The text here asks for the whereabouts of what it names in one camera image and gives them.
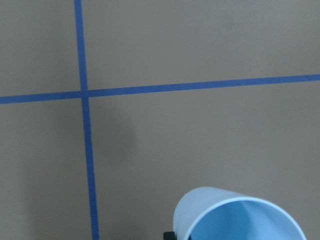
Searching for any light blue cup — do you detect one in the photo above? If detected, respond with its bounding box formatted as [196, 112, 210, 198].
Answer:
[173, 187, 306, 240]

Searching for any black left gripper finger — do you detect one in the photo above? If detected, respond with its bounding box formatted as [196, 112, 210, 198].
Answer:
[163, 231, 177, 240]

